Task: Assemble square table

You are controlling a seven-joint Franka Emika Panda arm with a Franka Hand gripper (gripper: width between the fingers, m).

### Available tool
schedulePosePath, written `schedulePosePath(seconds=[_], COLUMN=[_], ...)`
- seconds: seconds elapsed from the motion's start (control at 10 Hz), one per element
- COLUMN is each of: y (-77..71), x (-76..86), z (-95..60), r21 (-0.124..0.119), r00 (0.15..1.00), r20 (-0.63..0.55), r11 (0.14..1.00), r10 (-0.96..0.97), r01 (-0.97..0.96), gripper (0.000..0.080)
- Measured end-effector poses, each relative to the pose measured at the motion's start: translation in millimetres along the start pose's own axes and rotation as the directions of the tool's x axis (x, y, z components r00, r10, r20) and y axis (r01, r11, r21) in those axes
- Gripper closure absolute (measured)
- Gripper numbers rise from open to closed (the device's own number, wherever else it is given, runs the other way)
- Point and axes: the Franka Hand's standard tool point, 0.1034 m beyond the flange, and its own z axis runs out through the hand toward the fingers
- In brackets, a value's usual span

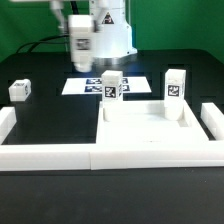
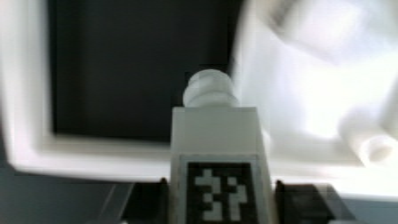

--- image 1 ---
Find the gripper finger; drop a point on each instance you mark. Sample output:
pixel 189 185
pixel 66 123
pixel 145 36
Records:
pixel 101 6
pixel 56 7

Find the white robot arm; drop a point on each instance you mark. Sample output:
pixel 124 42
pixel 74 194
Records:
pixel 103 36

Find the white tag sheet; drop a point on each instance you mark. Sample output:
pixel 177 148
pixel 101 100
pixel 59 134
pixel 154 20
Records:
pixel 78 86

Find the white U-shaped fence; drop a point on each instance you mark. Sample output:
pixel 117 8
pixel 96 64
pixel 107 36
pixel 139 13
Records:
pixel 96 156

